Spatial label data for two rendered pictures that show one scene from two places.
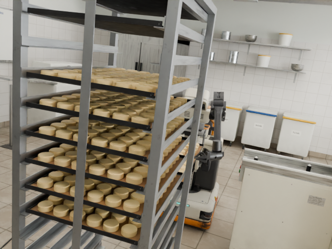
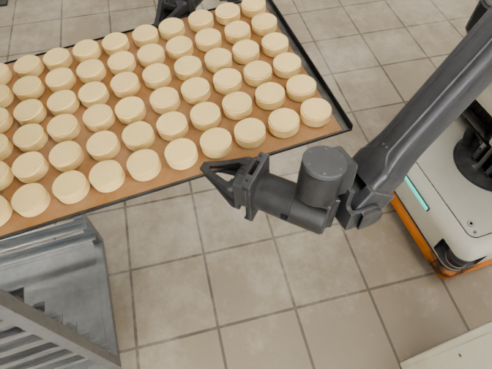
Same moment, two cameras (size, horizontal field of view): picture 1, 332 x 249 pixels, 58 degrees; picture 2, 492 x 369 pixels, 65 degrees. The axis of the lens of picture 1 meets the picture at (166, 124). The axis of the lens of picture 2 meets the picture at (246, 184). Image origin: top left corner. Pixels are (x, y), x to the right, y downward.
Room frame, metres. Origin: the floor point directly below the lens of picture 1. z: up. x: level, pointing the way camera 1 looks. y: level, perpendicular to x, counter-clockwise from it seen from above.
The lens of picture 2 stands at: (1.63, -0.52, 1.48)
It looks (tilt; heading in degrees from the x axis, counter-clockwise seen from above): 57 degrees down; 57
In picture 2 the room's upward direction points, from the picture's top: straight up
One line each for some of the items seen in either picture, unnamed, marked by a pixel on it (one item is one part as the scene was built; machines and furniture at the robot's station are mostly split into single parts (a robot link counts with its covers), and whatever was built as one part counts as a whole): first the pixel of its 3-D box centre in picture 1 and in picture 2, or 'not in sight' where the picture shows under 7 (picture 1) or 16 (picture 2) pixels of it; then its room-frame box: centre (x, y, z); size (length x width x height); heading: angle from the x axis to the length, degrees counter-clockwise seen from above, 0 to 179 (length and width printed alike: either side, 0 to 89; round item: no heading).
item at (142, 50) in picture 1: (146, 78); not in sight; (6.31, 0.53, 1.03); 1.40 x 0.91 x 2.05; 71
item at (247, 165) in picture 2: (199, 158); (229, 180); (1.78, -0.24, 0.99); 0.09 x 0.07 x 0.07; 121
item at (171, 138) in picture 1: (173, 133); not in sight; (1.09, -0.03, 1.32); 0.64 x 0.03 x 0.03; 165
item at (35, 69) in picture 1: (83, 70); not in sight; (1.18, 0.35, 1.50); 0.64 x 0.03 x 0.03; 165
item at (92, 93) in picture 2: not in sight; (94, 94); (1.67, 0.05, 1.00); 0.05 x 0.05 x 0.02
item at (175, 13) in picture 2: not in sight; (170, 20); (1.89, 0.18, 0.99); 0.09 x 0.07 x 0.07; 30
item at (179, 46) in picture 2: not in sight; (179, 47); (1.86, 0.06, 1.01); 0.05 x 0.05 x 0.02
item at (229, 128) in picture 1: (225, 123); not in sight; (5.86, -1.17, 0.39); 0.64 x 0.54 x 0.77; 162
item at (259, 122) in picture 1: (258, 129); not in sight; (5.64, -1.78, 0.39); 0.64 x 0.54 x 0.77; 160
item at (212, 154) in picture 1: (209, 156); (271, 194); (1.82, -0.30, 1.00); 0.07 x 0.07 x 0.10; 31
